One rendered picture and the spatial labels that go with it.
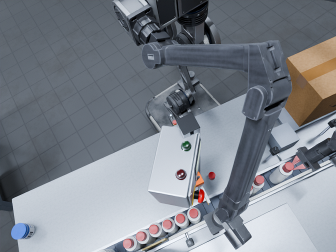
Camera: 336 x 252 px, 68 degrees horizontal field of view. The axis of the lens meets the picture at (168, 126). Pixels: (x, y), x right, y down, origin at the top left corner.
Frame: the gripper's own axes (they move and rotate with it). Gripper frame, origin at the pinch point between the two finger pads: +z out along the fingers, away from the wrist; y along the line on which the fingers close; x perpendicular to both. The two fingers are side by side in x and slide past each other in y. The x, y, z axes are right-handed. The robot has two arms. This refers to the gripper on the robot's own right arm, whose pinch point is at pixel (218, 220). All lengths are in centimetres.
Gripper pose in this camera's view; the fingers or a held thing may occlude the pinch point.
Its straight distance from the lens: 103.8
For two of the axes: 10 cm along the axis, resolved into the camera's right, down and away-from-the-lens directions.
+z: 1.1, 4.3, 9.0
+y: 9.1, -4.2, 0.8
